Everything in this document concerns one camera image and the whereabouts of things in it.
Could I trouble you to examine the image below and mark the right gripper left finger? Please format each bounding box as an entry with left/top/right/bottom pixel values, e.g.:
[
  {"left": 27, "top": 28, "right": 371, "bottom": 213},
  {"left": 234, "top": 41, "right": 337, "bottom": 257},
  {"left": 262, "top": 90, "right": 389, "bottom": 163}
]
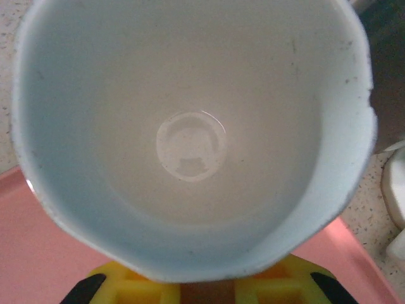
[{"left": 65, "top": 260, "right": 181, "bottom": 304}]

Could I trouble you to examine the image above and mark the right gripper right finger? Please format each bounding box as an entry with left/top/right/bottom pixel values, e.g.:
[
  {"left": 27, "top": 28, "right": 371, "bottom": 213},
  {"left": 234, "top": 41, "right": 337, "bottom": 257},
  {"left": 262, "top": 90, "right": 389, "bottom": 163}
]
[{"left": 234, "top": 255, "right": 352, "bottom": 304}]

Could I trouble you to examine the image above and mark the pink plastic tray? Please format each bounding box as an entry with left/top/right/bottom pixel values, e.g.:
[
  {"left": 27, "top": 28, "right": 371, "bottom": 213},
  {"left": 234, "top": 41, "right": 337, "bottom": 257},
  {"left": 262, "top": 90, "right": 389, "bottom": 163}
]
[{"left": 0, "top": 166, "right": 398, "bottom": 304}]

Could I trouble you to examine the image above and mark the plain white mug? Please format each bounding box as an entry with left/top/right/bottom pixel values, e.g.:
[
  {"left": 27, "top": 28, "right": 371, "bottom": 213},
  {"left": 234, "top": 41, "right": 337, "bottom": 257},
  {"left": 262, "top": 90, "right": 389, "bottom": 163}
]
[{"left": 380, "top": 141, "right": 405, "bottom": 231}]

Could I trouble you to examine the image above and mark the tan mug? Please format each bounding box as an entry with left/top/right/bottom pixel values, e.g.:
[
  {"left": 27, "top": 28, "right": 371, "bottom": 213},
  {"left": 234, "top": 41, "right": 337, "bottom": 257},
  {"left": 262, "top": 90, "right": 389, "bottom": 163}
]
[{"left": 11, "top": 0, "right": 379, "bottom": 284}]

